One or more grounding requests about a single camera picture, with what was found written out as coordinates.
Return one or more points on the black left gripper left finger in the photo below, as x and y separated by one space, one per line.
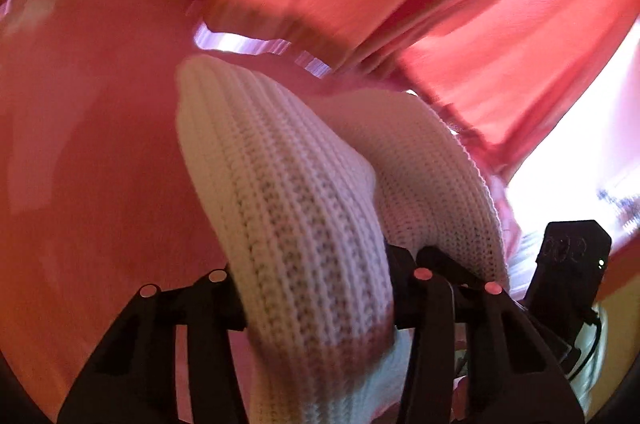
131 375

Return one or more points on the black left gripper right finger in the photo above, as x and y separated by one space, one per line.
513 377

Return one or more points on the white knitted sweater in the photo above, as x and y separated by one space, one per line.
304 195

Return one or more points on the pink bow-print bed blanket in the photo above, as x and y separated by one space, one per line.
96 199

